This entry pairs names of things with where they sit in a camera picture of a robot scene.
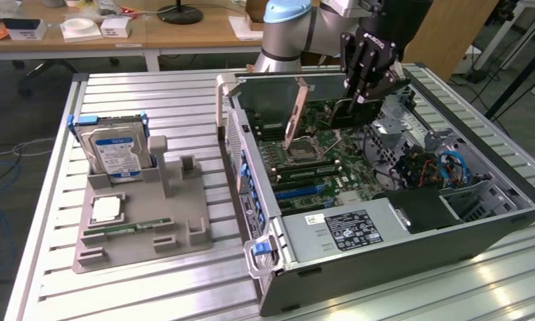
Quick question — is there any white box dark lid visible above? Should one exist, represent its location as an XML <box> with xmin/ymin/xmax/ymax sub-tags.
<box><xmin>3</xmin><ymin>18</ymin><xmax>47</xmax><ymax>41</ymax></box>

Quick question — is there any grey power supply unit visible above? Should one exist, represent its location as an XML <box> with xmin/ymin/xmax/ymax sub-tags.
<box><xmin>278</xmin><ymin>197</ymin><xmax>412</xmax><ymax>265</ymax></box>

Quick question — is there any grey parts rack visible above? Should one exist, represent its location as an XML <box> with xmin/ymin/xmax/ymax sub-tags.
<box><xmin>70</xmin><ymin>134</ymin><xmax>214</xmax><ymax>276</ymax></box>

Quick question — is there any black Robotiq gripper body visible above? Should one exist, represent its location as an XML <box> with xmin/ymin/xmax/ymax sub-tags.
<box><xmin>357</xmin><ymin>0</ymin><xmax>430</xmax><ymax>68</ymax></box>

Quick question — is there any green RAM stick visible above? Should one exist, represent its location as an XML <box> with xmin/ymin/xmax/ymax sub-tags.
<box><xmin>82</xmin><ymin>217</ymin><xmax>170</xmax><ymax>235</ymax></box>

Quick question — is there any perforated metal drive cage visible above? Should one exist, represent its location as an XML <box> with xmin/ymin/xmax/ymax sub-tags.
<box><xmin>364</xmin><ymin>85</ymin><xmax>430</xmax><ymax>158</ymax></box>

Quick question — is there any black round lamp base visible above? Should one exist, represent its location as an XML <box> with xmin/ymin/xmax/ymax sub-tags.
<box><xmin>155</xmin><ymin>0</ymin><xmax>205</xmax><ymax>25</ymax></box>

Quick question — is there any hard disk blue carrier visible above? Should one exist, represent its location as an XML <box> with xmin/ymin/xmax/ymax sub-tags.
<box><xmin>65</xmin><ymin>113</ymin><xmax>149</xmax><ymax>185</ymax></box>

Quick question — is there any silver CPU chip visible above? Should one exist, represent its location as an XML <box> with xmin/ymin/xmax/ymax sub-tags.
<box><xmin>90</xmin><ymin>197</ymin><xmax>122</xmax><ymax>223</ymax></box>

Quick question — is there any Nvidia graphics card metal bracket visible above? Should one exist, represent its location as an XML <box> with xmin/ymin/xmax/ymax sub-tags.
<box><xmin>281</xmin><ymin>77</ymin><xmax>386</xmax><ymax>150</ymax></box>

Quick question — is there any green Dell motherboard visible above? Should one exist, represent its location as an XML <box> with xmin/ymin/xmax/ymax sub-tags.
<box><xmin>247</xmin><ymin>113</ymin><xmax>386</xmax><ymax>215</ymax></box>

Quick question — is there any black open PC case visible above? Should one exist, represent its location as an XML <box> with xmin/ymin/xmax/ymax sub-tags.
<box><xmin>214</xmin><ymin>63</ymin><xmax>535</xmax><ymax>317</ymax></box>

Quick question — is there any grey metal disk bay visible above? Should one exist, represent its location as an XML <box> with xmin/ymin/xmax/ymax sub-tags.
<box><xmin>437</xmin><ymin>179</ymin><xmax>496</xmax><ymax>222</ymax></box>

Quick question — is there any brown cardboard box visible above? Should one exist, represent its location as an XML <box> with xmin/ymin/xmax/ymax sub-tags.
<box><xmin>243</xmin><ymin>0</ymin><xmax>269</xmax><ymax>24</ymax></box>

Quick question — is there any white drawer unit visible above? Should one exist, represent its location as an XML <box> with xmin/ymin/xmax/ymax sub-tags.
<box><xmin>449</xmin><ymin>43</ymin><xmax>488</xmax><ymax>77</ymax></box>

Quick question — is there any black office chair base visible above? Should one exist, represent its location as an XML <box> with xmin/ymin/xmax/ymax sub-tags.
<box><xmin>11</xmin><ymin>59</ymin><xmax>78</xmax><ymax>97</ymax></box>

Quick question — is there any white flat box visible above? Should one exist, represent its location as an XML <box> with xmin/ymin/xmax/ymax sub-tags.
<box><xmin>227</xmin><ymin>14</ymin><xmax>266</xmax><ymax>41</ymax></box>

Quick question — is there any silver chipset heat sink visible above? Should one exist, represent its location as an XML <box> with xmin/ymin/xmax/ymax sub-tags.
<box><xmin>337</xmin><ymin>191</ymin><xmax>364</xmax><ymax>205</ymax></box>

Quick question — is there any blue expansion slot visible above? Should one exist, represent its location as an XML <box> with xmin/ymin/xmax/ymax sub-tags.
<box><xmin>273</xmin><ymin>185</ymin><xmax>322</xmax><ymax>201</ymax></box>

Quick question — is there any blue data wire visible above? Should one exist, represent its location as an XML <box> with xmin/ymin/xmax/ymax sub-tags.
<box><xmin>437</xmin><ymin>150</ymin><xmax>474</xmax><ymax>189</ymax></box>

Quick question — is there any installed RAM stick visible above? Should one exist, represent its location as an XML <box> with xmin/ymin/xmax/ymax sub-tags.
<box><xmin>273</xmin><ymin>162</ymin><xmax>340</xmax><ymax>182</ymax></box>

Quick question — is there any black stand leg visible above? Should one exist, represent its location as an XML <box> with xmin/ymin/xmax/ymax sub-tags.
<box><xmin>484</xmin><ymin>0</ymin><xmax>535</xmax><ymax>120</ymax></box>

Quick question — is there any clear case handle blue tab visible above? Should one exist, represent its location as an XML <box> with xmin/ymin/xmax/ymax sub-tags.
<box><xmin>242</xmin><ymin>233</ymin><xmax>281</xmax><ymax>279</ymax></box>

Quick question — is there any plain white box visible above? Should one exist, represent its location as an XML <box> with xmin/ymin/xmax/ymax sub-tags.
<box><xmin>98</xmin><ymin>17</ymin><xmax>133</xmax><ymax>39</ymax></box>

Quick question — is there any wooden cabinet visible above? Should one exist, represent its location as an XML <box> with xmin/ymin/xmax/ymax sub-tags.
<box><xmin>400</xmin><ymin>0</ymin><xmax>503</xmax><ymax>82</ymax></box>

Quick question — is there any wooden desk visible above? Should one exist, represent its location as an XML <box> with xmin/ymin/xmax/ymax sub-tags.
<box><xmin>0</xmin><ymin>0</ymin><xmax>340</xmax><ymax>73</ymax></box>

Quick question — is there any CPU socket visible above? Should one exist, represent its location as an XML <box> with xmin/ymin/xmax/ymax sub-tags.
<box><xmin>281</xmin><ymin>136</ymin><xmax>326</xmax><ymax>165</ymax></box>

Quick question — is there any white round holder box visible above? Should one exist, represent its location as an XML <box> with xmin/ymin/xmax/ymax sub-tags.
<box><xmin>59</xmin><ymin>18</ymin><xmax>103</xmax><ymax>44</ymax></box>

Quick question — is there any red wire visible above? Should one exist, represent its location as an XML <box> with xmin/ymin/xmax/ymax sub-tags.
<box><xmin>417</xmin><ymin>156</ymin><xmax>446</xmax><ymax>188</ymax></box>

